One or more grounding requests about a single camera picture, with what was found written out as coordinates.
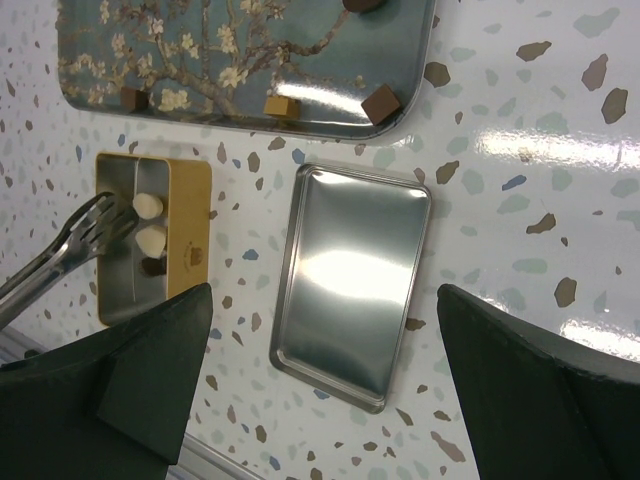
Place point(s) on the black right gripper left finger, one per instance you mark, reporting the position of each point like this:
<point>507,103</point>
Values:
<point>112,405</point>

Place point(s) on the metal tongs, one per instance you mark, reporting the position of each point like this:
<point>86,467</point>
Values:
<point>94,228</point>

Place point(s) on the caramel cube chocolate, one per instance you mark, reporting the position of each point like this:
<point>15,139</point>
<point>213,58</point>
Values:
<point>282,107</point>

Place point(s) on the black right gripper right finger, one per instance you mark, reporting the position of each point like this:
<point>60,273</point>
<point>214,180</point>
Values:
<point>537,405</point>

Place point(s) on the blue floral serving tray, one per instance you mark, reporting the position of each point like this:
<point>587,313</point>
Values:
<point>215,62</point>

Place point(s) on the dark chocolate near tray edge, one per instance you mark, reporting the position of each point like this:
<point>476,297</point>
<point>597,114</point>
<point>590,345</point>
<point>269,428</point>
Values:
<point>133,100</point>

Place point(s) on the brown cube chocolate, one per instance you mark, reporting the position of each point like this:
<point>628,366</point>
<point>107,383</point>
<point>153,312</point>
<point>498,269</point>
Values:
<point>381,105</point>

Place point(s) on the gold tin box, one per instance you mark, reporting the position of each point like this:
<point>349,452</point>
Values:
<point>185,188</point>

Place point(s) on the dark round chocolate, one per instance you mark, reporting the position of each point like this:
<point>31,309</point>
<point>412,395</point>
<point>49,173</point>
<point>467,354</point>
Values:
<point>153,267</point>

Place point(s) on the white heart chocolate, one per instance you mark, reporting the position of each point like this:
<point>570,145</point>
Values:
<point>152,241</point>

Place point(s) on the aluminium front rail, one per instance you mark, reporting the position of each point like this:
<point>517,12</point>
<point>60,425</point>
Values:
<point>196,460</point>

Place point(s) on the beige round chocolate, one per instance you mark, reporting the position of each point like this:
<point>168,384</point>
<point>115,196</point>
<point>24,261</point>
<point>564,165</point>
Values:
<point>147,206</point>

